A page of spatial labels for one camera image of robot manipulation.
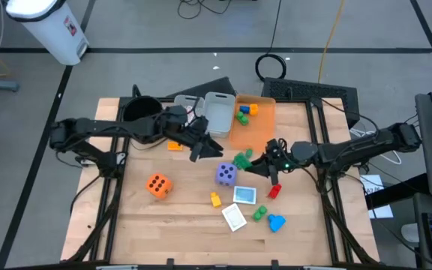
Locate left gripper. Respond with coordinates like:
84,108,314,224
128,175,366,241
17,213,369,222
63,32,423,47
158,104,224,164

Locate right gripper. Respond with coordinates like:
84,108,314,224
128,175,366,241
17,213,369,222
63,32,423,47
244,138,296,186

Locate small yellow brick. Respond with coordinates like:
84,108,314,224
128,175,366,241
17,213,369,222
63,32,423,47
210,191,223,209

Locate orange foam die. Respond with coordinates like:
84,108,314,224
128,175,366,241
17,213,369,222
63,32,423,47
145,172,174,200

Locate red two-stud brick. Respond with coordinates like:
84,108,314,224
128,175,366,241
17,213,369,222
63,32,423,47
267,183,283,200

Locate grey plastic bin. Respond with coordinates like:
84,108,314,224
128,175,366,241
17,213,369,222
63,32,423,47
200,91,237,139
173,94,206,128

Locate purple foam die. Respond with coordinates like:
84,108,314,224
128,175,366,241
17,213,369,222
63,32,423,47
215,161,239,188

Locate orange plastic bin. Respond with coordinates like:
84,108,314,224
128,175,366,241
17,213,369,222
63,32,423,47
227,94,277,151

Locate big blue brick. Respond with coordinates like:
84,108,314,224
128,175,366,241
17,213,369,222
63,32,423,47
267,214,287,233

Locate grey white card deck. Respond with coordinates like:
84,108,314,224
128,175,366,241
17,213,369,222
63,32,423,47
221,202,248,233

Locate black pumpkin face bucket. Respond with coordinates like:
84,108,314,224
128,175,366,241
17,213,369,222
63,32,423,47
123,95,164,123

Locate black perforated panel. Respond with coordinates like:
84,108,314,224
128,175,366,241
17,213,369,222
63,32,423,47
261,76,361,129

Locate white paper sheet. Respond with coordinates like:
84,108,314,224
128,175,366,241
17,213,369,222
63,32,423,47
359,173,395,220

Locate white computer mouse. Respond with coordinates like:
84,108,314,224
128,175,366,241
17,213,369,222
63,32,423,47
400,222,422,245

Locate white trash can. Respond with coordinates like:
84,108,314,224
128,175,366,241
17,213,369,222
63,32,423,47
4,0,91,67

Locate black hanging cable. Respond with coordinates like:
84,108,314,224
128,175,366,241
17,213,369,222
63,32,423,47
253,0,288,82

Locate yellow hanging cable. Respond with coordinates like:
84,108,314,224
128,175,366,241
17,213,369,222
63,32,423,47
316,0,347,85

